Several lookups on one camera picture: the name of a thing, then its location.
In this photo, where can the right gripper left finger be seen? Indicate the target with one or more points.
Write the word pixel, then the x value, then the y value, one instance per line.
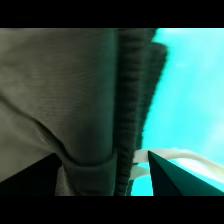
pixel 30 180

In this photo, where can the dark green pants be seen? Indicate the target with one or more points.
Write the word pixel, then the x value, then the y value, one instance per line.
pixel 66 93

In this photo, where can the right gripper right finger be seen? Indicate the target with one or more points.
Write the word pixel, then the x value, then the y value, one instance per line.
pixel 173 181

